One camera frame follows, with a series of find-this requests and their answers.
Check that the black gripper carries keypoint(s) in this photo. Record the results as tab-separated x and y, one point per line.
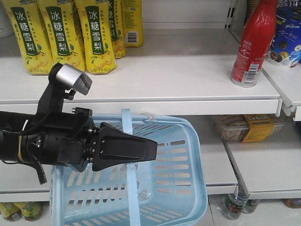
66	139

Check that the yellow pear drink carton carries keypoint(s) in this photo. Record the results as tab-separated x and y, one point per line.
31	35
94	19
64	32

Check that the red coke bottle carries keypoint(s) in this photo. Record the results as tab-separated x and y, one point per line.
254	44

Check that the blue cookie cup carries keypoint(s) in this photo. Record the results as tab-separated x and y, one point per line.
285	48

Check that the light blue plastic basket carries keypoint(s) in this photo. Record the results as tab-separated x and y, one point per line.
168	191

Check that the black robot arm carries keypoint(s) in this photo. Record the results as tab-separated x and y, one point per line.
11	127

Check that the small clear glass bottle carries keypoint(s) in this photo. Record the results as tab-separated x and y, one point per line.
234	204

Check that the clear cookie tray yellow label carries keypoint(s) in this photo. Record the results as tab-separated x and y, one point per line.
247	128

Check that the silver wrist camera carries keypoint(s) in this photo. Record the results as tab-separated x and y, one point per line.
71	78

